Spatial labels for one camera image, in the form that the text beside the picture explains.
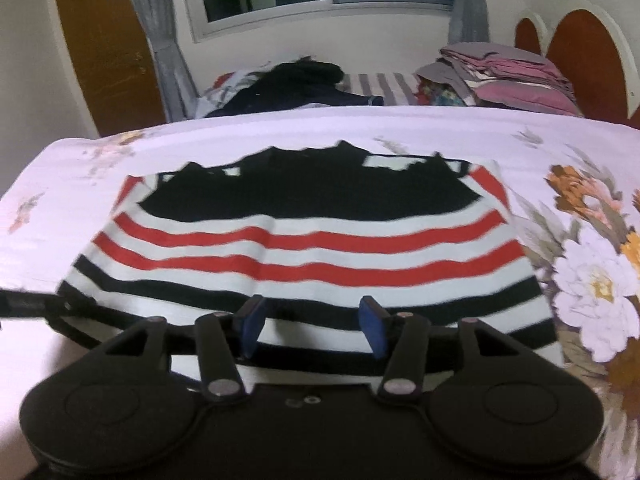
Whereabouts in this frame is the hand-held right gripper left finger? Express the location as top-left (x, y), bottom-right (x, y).
top-left (107, 294), bottom-right (267, 405)

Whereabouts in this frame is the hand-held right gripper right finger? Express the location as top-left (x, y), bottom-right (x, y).
top-left (359, 296), bottom-right (517, 405)

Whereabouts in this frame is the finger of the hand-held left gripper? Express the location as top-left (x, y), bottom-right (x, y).
top-left (0, 287), bottom-right (103, 350)

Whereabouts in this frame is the striped knit sweater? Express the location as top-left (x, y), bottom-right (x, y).
top-left (56, 140), bottom-right (559, 377)

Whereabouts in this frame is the pile of light clothes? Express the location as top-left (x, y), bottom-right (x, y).
top-left (194, 69), bottom-right (273, 117)

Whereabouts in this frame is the pile of dark clothes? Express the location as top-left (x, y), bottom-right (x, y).
top-left (222, 57), bottom-right (386, 115)

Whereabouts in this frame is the grey striped cloth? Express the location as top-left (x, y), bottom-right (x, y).
top-left (340, 71), bottom-right (426, 107)

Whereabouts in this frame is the bed with pink floral sheet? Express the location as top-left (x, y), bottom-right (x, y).
top-left (0, 102), bottom-right (640, 480)

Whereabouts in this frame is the brown wooden door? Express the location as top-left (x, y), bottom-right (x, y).
top-left (52, 0), bottom-right (169, 137)

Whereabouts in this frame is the stack of folded pink bedding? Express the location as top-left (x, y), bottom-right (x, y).
top-left (415, 41), bottom-right (586, 119)

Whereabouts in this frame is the grey curtain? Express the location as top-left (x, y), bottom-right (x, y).
top-left (446, 0), bottom-right (491, 47)
top-left (122, 0), bottom-right (202, 122)

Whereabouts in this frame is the scalloped brown headboard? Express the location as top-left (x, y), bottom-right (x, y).
top-left (515, 4), bottom-right (640, 130)

